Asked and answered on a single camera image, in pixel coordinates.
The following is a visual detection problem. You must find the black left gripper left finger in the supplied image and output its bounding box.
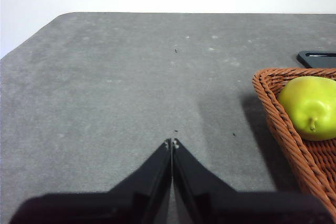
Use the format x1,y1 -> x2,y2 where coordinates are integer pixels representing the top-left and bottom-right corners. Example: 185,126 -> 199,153
9,137 -> 173,224

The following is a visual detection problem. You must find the green pear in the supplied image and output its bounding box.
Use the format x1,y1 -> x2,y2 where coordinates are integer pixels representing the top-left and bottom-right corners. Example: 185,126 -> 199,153
277,76 -> 336,142

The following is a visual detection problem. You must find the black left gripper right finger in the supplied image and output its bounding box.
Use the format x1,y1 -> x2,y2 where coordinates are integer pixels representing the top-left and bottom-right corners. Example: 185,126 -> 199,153
172,137 -> 335,224

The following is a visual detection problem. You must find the black flat tray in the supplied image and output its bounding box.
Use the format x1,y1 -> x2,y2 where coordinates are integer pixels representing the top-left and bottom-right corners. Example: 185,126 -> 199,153
297,50 -> 336,69

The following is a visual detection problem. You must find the brown wicker basket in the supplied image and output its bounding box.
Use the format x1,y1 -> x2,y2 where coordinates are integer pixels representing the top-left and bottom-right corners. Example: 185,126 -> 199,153
251,68 -> 336,209

